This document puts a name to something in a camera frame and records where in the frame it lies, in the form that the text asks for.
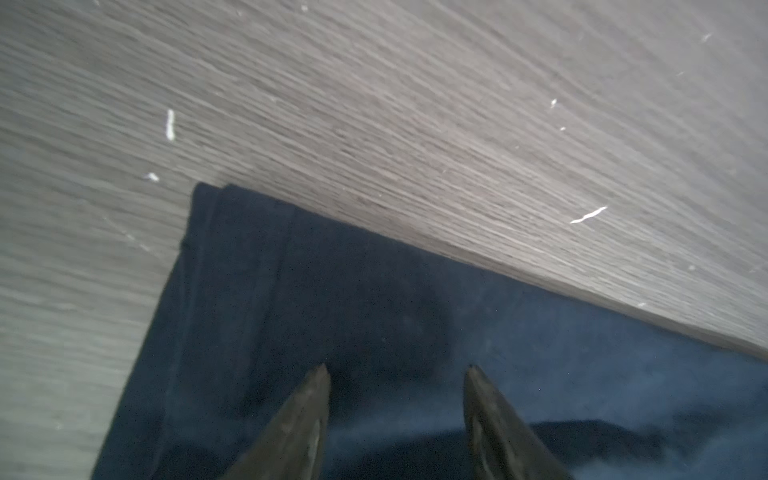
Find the dark navy tank top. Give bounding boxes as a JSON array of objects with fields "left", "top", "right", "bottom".
[{"left": 93, "top": 183, "right": 767, "bottom": 479}]

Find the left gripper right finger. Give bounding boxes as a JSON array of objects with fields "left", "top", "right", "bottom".
[{"left": 463, "top": 365, "right": 572, "bottom": 480}]

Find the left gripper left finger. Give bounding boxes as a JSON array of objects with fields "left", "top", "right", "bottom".
[{"left": 221, "top": 364, "right": 331, "bottom": 480}]

